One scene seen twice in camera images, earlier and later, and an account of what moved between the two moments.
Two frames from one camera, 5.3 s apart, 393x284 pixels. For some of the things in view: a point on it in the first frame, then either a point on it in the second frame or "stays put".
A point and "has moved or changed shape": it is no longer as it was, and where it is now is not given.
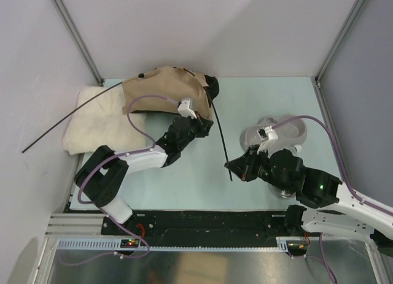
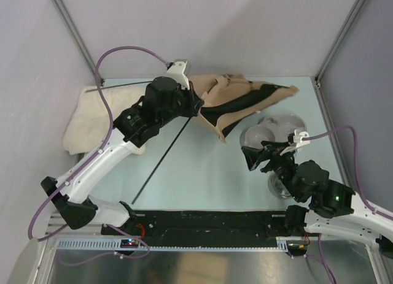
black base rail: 214,225 stays put
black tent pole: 51,129 -> 161,161
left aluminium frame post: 57,0 stays put
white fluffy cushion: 103,123 stays put
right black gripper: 242,166 -> 276,148
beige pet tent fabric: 173,82 has moved or changed shape
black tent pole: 223,140 -> 118,86
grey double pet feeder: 290,135 stays put
